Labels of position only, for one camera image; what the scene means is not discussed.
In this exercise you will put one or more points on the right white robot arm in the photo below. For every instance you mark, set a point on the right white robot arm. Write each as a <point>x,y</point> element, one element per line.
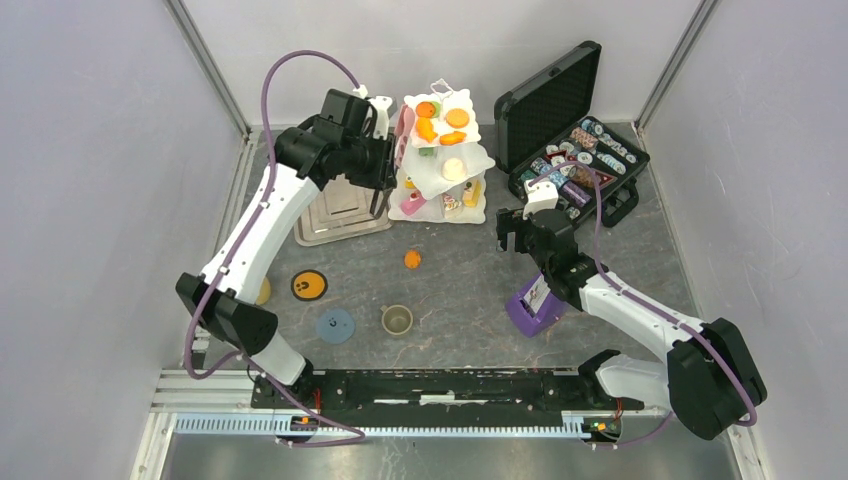
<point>704,373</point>

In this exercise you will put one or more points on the yellow smiley coaster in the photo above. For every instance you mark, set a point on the yellow smiley coaster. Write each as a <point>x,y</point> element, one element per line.
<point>309,285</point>

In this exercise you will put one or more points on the orange macaron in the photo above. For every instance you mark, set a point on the orange macaron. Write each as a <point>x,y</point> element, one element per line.
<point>412,259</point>
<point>457,118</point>
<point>424,109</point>

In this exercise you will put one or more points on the brown poker chip stack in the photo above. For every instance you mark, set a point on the brown poker chip stack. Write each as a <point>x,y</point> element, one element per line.
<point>589,177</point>

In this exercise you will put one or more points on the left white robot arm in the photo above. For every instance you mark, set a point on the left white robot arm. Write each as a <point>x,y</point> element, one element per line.
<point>222,297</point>

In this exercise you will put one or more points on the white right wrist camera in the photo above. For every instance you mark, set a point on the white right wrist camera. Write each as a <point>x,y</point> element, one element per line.
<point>542,195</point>

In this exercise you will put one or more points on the yellow rectangular cake slice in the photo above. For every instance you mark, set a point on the yellow rectangular cake slice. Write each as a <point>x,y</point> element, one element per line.
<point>471,193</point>

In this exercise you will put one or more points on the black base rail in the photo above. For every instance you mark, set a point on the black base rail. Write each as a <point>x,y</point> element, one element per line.
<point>453,398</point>

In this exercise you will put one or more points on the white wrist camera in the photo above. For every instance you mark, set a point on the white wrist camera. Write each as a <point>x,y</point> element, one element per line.
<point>380,111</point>
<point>542,195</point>

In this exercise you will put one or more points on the cream yellow-handled mug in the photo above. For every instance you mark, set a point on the cream yellow-handled mug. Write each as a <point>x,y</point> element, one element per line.
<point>264,292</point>

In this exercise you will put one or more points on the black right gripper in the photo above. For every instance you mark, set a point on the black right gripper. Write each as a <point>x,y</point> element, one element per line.
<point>511,221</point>

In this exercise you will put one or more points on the black poker chip case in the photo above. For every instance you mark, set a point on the black poker chip case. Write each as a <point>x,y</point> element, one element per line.
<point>544,128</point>

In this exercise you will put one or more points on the white three-tier cake stand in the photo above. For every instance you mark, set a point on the white three-tier cake stand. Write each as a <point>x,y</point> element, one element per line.
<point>440,162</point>

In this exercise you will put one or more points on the white sprinkle cake slice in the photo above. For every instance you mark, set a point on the white sprinkle cake slice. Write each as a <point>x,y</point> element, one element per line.
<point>451,206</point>

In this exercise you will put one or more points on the pink layered cake slice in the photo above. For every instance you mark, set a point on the pink layered cake slice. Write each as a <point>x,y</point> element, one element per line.
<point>414,202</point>

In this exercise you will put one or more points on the purple card shuffler box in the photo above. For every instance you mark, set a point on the purple card shuffler box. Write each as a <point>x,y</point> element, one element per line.
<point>534,308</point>

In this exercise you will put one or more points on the orange fish cookie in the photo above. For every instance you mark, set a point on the orange fish cookie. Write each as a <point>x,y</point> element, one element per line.
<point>453,138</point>
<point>425,130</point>

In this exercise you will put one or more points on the cream round cake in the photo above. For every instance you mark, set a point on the cream round cake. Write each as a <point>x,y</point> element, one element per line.
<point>453,169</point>

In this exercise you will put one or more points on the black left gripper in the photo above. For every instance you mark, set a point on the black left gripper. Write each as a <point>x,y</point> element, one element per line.
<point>383,175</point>

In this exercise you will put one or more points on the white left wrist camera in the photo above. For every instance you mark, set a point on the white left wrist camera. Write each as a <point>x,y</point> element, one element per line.
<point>380,111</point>

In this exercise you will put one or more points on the blue round coaster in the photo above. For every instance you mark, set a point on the blue round coaster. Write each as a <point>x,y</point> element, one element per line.
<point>335,326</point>

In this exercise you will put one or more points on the silver metal tray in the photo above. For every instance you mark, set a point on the silver metal tray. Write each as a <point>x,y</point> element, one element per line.
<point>342,211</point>

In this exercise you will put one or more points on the olive green cup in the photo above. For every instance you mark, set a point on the olive green cup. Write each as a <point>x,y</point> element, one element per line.
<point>396,320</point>

